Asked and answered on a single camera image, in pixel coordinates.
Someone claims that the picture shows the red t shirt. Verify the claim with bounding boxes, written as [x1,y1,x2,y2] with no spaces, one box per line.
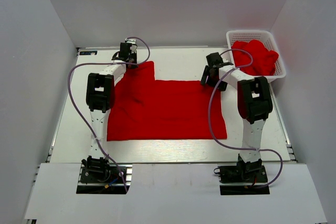
[107,61,227,142]

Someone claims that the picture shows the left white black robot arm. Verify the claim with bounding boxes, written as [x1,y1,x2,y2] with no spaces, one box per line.
[86,39,138,159]

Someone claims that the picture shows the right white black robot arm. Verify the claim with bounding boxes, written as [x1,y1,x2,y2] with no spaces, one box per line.
[201,49,273,182]

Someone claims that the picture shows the red shirts pile in basket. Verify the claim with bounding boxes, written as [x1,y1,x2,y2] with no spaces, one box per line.
[232,40,279,76]

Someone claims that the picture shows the blue label sticker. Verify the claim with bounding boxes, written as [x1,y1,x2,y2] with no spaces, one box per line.
[79,50,98,56]

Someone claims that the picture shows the white plastic mesh basket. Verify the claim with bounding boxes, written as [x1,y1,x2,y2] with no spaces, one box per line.
[226,30,286,82]

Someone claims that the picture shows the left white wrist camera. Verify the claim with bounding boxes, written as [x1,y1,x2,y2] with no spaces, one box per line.
[124,38,137,47]

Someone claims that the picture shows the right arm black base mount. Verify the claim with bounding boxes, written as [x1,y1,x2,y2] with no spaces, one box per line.
[214,159,270,196]

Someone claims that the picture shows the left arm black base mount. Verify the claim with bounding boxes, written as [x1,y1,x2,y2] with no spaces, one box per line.
[76,156,132,195]

